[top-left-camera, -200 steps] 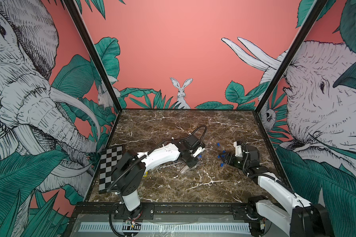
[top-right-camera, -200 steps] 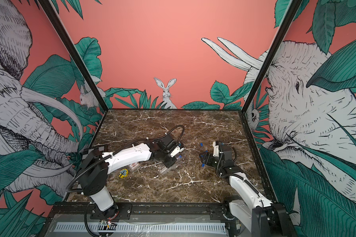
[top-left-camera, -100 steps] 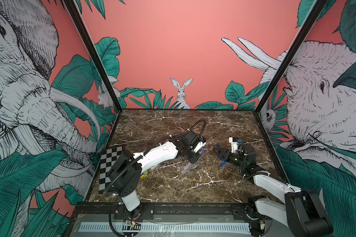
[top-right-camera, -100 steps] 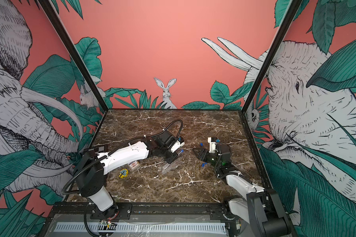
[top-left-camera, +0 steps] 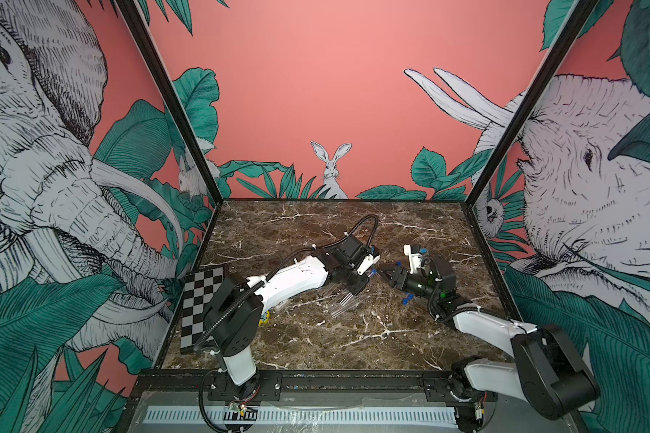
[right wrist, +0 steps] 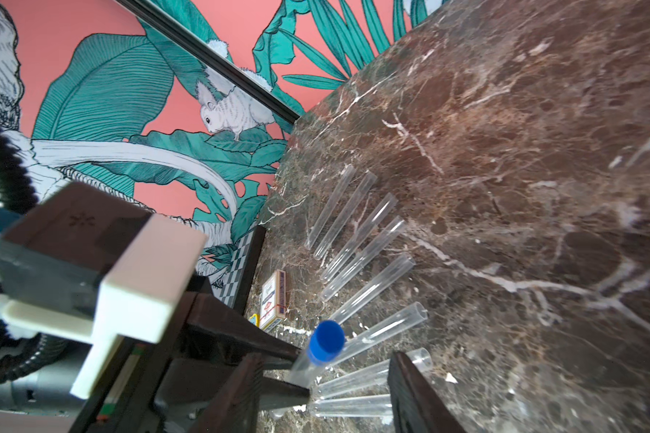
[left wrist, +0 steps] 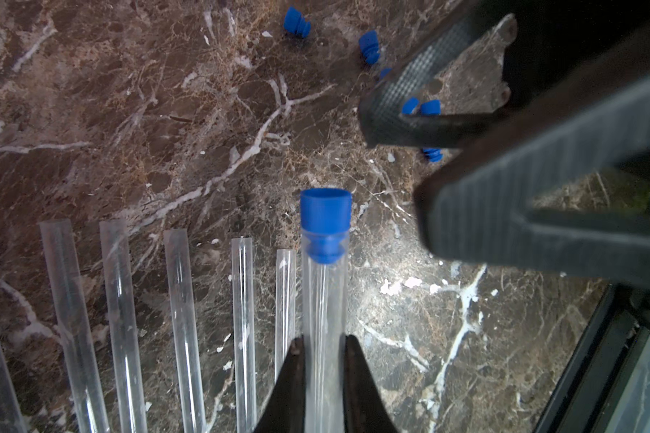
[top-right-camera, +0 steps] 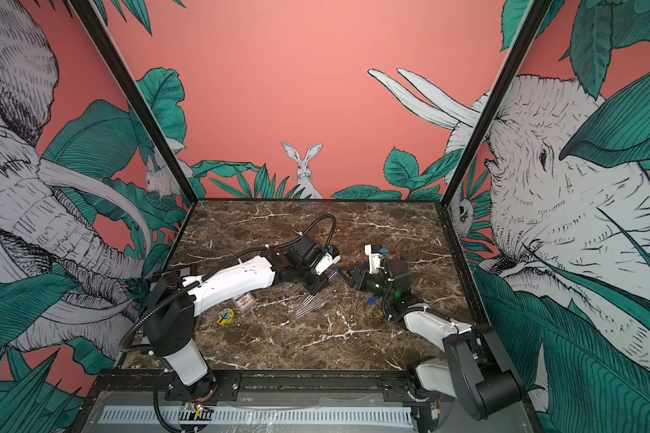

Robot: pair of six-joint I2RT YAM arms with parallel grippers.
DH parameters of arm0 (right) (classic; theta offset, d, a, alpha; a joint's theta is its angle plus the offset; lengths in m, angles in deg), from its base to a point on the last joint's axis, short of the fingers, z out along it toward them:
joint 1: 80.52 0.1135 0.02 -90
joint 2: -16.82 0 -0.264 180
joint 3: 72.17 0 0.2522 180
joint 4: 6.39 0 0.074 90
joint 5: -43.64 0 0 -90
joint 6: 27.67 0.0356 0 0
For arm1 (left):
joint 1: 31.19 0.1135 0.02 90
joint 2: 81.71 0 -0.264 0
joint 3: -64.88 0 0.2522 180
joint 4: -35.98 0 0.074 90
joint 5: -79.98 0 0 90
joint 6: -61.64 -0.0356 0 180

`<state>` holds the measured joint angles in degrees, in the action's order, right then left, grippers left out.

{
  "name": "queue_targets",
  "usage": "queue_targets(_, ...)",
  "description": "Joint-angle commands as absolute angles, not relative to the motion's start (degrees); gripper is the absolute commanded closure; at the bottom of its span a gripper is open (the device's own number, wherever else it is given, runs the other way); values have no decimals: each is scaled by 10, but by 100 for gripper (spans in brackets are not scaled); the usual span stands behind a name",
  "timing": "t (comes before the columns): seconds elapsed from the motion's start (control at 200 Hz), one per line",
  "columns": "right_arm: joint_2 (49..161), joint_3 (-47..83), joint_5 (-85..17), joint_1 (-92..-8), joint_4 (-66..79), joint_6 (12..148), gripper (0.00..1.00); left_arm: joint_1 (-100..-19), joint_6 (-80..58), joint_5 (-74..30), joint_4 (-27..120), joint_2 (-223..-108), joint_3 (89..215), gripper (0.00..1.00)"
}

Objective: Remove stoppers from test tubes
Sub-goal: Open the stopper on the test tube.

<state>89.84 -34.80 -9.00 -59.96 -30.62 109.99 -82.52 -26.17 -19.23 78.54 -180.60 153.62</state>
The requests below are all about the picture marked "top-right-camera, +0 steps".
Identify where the clear test tube blue stopper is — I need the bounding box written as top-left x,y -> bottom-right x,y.
327,270 -> 339,284
294,292 -> 333,319

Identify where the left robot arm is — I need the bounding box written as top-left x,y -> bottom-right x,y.
143,235 -> 341,387

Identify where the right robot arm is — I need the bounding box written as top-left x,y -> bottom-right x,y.
339,254 -> 525,420

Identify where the yellow blue small toy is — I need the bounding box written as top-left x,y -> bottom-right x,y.
217,308 -> 235,327

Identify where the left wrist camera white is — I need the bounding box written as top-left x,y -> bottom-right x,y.
314,246 -> 341,275

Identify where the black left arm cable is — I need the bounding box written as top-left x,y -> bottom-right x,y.
278,213 -> 338,253

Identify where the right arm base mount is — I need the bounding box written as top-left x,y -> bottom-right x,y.
378,372 -> 455,404

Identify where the white slotted cable duct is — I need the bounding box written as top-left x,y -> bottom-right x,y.
96,405 -> 415,428

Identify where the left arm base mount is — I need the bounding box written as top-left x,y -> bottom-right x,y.
164,370 -> 241,403

